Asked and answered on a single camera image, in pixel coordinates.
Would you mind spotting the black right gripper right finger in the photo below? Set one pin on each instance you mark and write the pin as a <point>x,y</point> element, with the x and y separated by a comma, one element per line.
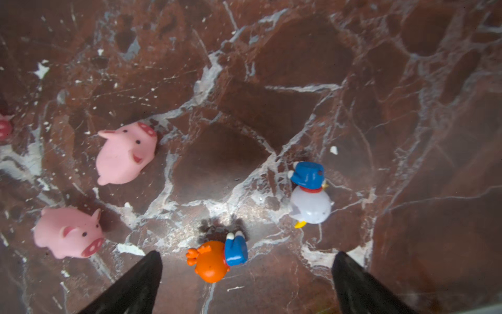
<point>359,292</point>

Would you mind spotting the orange octopus toy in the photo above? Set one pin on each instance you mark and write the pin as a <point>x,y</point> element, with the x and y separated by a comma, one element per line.
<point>214,259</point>

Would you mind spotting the pink pig toy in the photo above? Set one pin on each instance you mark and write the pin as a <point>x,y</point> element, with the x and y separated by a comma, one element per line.
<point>6,127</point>
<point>125,153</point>
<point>69,232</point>

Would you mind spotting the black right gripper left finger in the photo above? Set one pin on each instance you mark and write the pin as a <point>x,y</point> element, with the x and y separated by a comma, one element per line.
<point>134,292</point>

